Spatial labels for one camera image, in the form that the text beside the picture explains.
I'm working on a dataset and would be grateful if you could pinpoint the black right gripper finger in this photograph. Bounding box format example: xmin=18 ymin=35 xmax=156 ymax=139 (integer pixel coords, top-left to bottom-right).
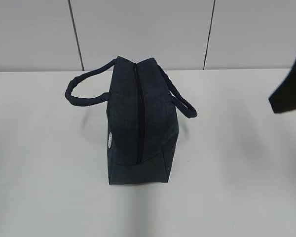
xmin=268 ymin=59 xmax=296 ymax=114

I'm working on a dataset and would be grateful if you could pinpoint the dark blue lunch bag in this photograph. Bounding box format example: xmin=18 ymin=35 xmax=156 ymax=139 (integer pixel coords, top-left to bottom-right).
xmin=65 ymin=56 xmax=197 ymax=185

